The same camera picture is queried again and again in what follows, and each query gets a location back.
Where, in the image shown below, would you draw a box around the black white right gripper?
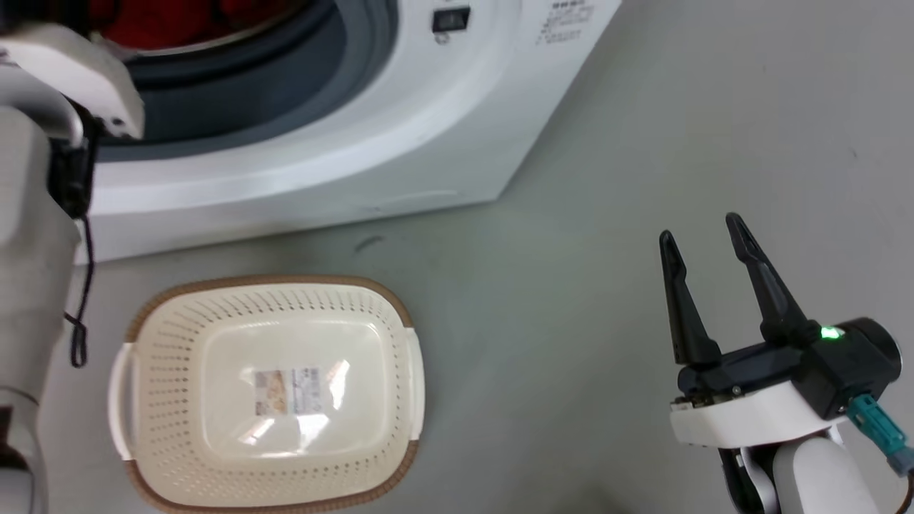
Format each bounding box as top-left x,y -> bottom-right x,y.
658,212 -> 850,450

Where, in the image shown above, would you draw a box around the white front-load washing machine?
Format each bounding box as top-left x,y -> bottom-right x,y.
71,0 -> 623,266

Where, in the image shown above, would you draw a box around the paper sticker in basket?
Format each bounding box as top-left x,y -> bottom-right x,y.
254,367 -> 323,417

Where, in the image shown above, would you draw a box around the cream laundry basket brown rim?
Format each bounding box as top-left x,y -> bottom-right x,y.
107,275 -> 427,514

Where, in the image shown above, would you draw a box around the grey rubber door gasket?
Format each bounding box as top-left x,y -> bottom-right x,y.
93,0 -> 401,163

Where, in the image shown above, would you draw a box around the red garment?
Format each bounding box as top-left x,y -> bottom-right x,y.
87,0 -> 304,52

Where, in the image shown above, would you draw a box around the teal cable connector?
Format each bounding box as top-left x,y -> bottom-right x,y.
847,393 -> 914,478

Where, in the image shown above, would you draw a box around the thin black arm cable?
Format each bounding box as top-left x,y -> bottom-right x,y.
63,211 -> 96,369

